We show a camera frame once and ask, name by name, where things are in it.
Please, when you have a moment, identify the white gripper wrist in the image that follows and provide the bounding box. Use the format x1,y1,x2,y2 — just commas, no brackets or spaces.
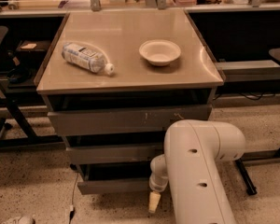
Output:
148,173,168,214

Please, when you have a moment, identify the grey bottom drawer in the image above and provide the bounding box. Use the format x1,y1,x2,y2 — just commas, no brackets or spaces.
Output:
77,161,151,195

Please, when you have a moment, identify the grey drawer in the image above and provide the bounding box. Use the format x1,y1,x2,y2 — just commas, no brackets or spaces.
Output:
77,161,151,195
49,105,212,136
66,142,162,164

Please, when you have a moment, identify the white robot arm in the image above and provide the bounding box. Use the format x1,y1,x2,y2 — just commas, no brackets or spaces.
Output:
148,119,245,224

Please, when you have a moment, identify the grey middle drawer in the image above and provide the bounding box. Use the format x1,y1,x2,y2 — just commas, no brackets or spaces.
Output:
66,142,162,164

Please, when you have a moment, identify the grey top drawer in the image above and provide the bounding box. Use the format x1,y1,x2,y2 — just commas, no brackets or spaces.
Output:
49,105,212,136

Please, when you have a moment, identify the grey drawer cabinet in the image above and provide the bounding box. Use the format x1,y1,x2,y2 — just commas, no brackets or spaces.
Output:
34,8,226,191

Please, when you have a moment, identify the black metal floor bar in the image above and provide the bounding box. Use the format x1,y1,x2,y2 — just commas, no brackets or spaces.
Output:
235,159,258,196

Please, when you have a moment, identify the white shoe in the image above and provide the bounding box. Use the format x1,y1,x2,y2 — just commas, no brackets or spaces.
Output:
1,216,35,224

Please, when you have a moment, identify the white paper bowl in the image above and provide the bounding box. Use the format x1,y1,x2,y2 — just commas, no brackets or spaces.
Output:
139,39,181,66

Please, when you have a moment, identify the plastic water bottle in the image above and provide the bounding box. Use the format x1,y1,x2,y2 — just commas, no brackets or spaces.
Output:
62,42,115,76

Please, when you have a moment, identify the black box on shelf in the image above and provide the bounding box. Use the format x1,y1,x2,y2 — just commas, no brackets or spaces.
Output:
16,40,50,61

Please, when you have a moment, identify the black cable on floor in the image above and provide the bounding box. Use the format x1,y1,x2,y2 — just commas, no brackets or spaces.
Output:
67,173,80,222

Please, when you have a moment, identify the black table frame left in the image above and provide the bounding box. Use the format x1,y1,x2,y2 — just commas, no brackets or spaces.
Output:
0,25,64,170

